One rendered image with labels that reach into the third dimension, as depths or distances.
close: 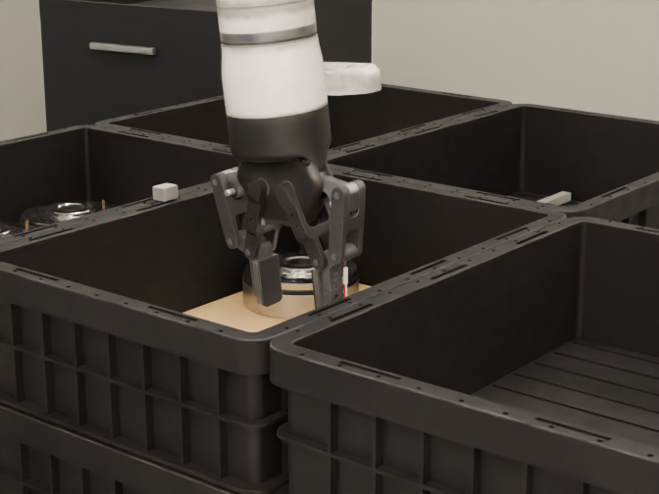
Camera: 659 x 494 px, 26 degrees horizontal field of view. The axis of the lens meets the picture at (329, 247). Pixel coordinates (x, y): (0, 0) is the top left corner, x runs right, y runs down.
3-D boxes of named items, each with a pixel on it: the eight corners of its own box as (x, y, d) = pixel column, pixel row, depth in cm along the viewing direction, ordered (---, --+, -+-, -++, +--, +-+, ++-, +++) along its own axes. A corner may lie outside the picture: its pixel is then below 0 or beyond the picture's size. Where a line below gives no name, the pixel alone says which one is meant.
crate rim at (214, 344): (256, 379, 89) (255, 344, 89) (-42, 287, 107) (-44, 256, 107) (574, 241, 119) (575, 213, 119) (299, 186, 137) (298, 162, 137)
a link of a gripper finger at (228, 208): (241, 165, 111) (267, 236, 111) (227, 170, 112) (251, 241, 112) (217, 172, 109) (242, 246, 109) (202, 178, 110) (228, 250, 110)
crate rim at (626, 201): (574, 241, 119) (576, 213, 119) (299, 186, 137) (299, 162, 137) (764, 158, 149) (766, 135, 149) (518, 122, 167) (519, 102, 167)
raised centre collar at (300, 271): (300, 279, 124) (300, 272, 124) (261, 268, 127) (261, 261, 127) (339, 268, 127) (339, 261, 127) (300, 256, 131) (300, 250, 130)
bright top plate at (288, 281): (301, 298, 121) (301, 291, 120) (221, 273, 127) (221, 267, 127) (380, 271, 128) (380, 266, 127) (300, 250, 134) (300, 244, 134)
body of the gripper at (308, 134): (198, 106, 104) (214, 229, 107) (283, 111, 99) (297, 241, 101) (269, 86, 110) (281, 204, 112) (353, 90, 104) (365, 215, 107)
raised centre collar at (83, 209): (66, 222, 142) (66, 216, 142) (36, 213, 145) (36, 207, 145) (105, 213, 145) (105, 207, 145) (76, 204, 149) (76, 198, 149)
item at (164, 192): (164, 202, 122) (163, 188, 122) (152, 199, 123) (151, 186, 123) (178, 198, 123) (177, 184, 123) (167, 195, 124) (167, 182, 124)
